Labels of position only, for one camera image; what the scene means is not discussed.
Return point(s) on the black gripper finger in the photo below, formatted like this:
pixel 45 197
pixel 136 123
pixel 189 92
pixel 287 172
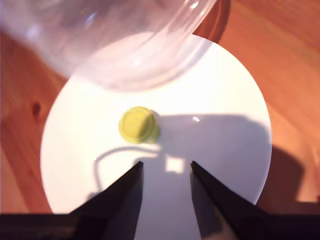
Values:
pixel 212 200
pixel 125 200

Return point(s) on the green coffee capsule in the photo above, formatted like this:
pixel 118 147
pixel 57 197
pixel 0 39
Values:
pixel 136 123

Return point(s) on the white plate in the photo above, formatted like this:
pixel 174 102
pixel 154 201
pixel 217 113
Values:
pixel 212 100

